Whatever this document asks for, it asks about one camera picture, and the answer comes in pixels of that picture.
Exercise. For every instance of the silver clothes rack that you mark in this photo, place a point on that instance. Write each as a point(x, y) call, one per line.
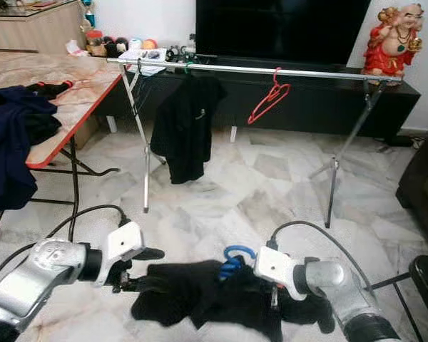
point(235, 68)

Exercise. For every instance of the trophy with blue ball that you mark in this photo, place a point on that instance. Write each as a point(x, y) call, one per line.
point(86, 7)

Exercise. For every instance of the dark brown fabric sofa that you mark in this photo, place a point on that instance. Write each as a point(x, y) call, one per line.
point(421, 178)

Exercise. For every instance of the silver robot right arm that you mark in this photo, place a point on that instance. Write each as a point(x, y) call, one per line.
point(335, 281)

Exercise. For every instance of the small clear bottle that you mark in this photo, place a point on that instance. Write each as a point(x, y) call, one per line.
point(191, 47)

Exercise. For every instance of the large black television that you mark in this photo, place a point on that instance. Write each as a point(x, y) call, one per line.
point(282, 32)

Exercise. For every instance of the black soundbar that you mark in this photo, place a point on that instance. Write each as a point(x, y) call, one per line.
point(278, 63)

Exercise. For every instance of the jar with red lid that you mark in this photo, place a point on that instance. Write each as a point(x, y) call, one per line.
point(93, 43)

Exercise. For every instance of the orange ball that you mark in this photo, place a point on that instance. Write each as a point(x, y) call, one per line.
point(148, 45)

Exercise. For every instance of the green plastic hanger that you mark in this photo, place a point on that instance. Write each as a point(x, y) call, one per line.
point(189, 68)

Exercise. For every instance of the marble-top folding table red edge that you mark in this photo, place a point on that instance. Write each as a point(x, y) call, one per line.
point(78, 78)

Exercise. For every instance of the blue plastic hanger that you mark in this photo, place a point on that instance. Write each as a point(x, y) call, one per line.
point(239, 249)

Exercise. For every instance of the stack of white papers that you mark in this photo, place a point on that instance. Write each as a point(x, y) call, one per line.
point(143, 57)

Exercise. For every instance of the red laughing Buddha statue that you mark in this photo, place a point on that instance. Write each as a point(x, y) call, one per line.
point(392, 44)

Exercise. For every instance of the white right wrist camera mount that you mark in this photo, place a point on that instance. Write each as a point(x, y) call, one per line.
point(274, 267)

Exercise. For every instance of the light wooden cabinet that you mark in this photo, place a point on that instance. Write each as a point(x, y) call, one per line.
point(28, 34)

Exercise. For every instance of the long black TV console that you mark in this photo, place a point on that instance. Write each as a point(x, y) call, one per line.
point(314, 100)

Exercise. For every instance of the white ball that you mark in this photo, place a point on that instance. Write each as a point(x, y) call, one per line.
point(133, 44)

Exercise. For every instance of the white tissue pack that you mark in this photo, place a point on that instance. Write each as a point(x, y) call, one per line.
point(75, 48)

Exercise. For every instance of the dark plush toy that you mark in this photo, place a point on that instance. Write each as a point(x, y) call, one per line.
point(115, 48)

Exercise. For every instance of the red plastic hanger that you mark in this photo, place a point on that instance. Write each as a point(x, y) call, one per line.
point(276, 78)

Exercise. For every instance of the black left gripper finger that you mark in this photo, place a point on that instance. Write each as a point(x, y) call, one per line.
point(141, 283)
point(152, 253)

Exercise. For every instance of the black shirt with small logo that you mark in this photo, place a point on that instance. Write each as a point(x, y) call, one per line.
point(185, 132)

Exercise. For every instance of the navy shirt with red collar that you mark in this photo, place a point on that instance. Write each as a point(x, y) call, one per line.
point(7, 149)

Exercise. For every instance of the plain black garment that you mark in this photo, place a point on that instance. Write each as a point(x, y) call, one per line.
point(192, 296)

